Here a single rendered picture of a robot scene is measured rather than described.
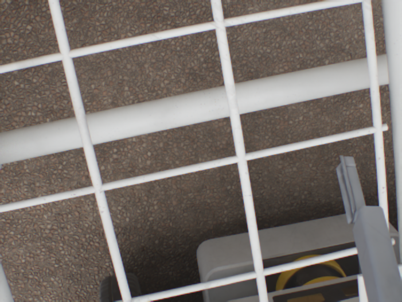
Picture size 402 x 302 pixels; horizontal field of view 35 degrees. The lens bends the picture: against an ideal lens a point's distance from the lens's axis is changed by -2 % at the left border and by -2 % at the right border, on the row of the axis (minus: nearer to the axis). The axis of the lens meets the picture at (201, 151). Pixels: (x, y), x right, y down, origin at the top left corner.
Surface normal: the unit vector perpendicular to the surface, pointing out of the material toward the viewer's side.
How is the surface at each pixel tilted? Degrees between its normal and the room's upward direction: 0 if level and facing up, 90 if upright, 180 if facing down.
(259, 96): 11
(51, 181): 0
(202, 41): 0
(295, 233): 90
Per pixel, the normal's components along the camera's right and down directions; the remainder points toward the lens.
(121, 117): 0.02, -0.24
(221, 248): -0.13, -0.93
